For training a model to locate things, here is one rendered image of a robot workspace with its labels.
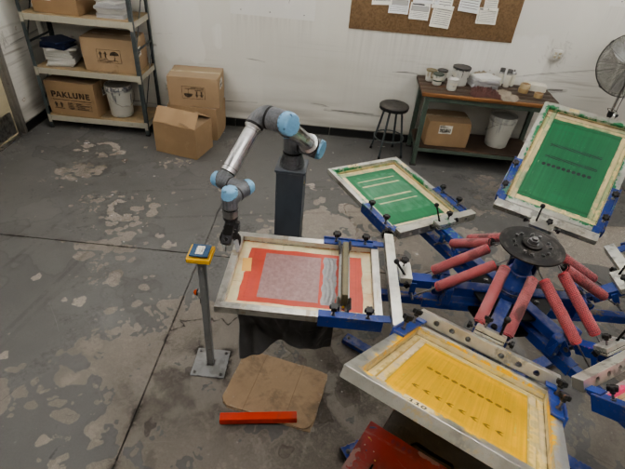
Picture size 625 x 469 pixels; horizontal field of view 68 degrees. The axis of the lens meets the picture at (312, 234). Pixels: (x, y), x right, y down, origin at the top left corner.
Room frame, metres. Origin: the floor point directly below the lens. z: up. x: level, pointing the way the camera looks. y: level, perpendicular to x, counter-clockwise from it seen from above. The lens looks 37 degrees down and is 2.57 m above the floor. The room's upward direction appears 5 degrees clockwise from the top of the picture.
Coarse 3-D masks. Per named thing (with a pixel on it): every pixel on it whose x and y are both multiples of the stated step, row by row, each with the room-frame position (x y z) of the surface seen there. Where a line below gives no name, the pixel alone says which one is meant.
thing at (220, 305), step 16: (256, 240) 2.01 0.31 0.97; (272, 240) 2.01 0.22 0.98; (288, 240) 2.01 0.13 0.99; (304, 240) 2.02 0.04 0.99; (320, 240) 2.04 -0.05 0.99; (224, 288) 1.59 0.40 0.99; (224, 304) 1.48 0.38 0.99; (240, 304) 1.49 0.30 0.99; (256, 304) 1.50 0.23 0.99; (304, 320) 1.46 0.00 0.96
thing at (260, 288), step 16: (240, 288) 1.63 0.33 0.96; (256, 288) 1.64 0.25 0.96; (272, 288) 1.65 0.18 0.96; (288, 288) 1.66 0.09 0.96; (304, 288) 1.67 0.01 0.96; (320, 288) 1.69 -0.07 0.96; (336, 288) 1.70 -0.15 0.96; (352, 288) 1.71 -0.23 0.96; (288, 304) 1.56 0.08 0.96; (304, 304) 1.57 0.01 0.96; (320, 304) 1.58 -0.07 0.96; (352, 304) 1.60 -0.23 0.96
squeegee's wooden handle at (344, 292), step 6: (342, 246) 1.94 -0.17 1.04; (348, 246) 1.92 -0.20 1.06; (342, 252) 1.88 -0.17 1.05; (348, 252) 1.87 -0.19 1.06; (342, 258) 1.83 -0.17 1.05; (348, 258) 1.82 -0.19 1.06; (342, 264) 1.77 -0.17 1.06; (348, 264) 1.77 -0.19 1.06; (342, 270) 1.73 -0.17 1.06; (348, 270) 1.73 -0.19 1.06; (342, 276) 1.68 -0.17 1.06; (348, 276) 1.68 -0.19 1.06; (342, 282) 1.64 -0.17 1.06; (348, 282) 1.64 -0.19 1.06; (342, 288) 1.59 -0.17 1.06; (348, 288) 1.60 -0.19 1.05; (342, 294) 1.55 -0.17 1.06; (348, 294) 1.56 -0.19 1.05; (342, 300) 1.55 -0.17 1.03
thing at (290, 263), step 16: (256, 256) 1.89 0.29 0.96; (272, 256) 1.90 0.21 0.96; (288, 256) 1.91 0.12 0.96; (304, 256) 1.93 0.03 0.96; (320, 256) 1.94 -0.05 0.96; (336, 256) 1.95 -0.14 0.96; (256, 272) 1.76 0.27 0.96; (272, 272) 1.78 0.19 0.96; (288, 272) 1.79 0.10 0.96; (304, 272) 1.80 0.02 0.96; (320, 272) 1.81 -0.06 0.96; (336, 272) 1.82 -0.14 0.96; (352, 272) 1.84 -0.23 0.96
